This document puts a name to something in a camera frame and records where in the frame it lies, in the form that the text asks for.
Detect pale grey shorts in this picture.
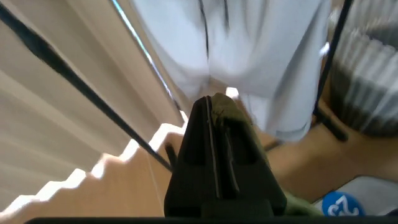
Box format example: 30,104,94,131
130,0,332,142

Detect black clothes rack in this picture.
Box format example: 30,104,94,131
0,0,354,174

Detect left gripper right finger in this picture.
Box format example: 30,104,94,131
217,119,287,217

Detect white laundry basket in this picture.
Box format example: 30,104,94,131
328,0,398,138

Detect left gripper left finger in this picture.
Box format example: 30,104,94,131
164,95,223,218

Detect beige curtain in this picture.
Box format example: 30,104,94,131
0,0,200,212

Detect green printed shirt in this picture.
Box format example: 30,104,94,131
210,92,324,218

